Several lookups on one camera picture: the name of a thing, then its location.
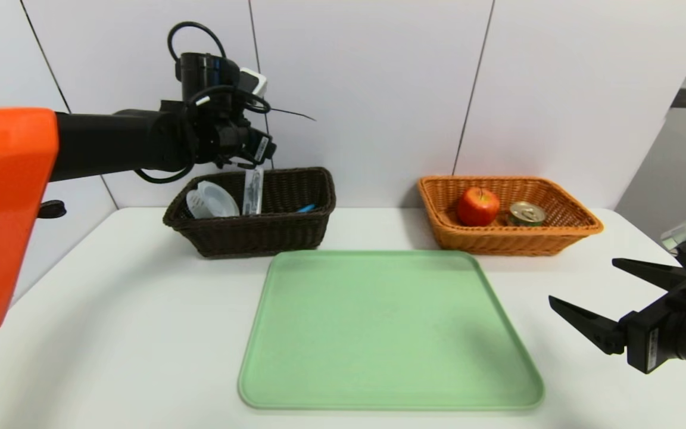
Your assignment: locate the tin can with gold lid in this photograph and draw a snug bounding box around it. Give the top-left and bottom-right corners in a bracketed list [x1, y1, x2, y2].
[508, 201, 546, 228]

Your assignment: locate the thin black cable tie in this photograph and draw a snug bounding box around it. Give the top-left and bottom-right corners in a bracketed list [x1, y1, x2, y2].
[269, 107, 317, 122]

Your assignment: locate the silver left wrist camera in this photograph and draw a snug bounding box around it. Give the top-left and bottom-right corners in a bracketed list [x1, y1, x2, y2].
[239, 67, 269, 100]

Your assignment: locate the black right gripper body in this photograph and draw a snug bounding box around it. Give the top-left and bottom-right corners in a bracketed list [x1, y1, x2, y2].
[618, 275, 686, 380]

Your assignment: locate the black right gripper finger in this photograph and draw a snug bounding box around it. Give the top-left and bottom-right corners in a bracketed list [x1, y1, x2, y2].
[611, 257, 686, 292]
[548, 294, 626, 356]

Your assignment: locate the orange wicker basket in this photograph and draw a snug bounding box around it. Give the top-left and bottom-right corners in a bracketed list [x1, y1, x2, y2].
[418, 176, 604, 257]

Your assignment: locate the white perforated plastic cup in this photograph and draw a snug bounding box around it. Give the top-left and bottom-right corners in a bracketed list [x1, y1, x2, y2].
[186, 181, 241, 220]

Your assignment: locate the red apple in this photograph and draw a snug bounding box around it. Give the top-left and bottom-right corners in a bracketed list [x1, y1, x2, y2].
[456, 187, 500, 228]

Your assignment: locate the dark brown wicker basket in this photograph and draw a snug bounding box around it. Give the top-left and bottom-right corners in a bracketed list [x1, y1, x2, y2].
[163, 167, 337, 259]

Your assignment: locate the light green plastic tray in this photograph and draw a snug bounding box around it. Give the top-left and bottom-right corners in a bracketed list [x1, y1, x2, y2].
[238, 250, 545, 411]

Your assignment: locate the black left camera cable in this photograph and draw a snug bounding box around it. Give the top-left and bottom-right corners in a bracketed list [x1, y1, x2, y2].
[167, 21, 228, 64]

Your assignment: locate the grey translucent pen case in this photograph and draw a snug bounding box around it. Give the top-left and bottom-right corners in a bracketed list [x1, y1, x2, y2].
[242, 168, 266, 216]

